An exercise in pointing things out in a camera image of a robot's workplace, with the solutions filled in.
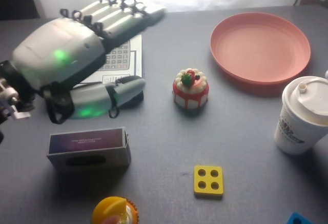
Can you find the grey table cloth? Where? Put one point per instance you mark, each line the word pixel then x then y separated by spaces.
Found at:
pixel 164 144

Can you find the pink plate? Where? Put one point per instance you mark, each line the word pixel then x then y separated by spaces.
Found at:
pixel 258 47

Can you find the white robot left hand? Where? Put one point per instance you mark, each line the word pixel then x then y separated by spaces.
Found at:
pixel 59 42

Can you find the yellow block with four holes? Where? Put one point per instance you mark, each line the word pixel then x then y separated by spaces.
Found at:
pixel 208 186

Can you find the blue plastic tray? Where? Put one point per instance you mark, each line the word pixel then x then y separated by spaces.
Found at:
pixel 301 219

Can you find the orange cupcake toy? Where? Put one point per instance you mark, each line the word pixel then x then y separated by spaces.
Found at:
pixel 107 208

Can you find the purple and grey box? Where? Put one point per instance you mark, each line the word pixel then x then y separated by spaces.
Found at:
pixel 87 142

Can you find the white coffee cup with lid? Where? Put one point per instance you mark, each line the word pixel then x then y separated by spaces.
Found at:
pixel 294 121

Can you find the strawberry cake toy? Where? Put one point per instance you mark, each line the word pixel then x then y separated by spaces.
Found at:
pixel 191 90

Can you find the white calculator with grey keys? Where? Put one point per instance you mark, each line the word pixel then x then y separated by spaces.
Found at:
pixel 120 57

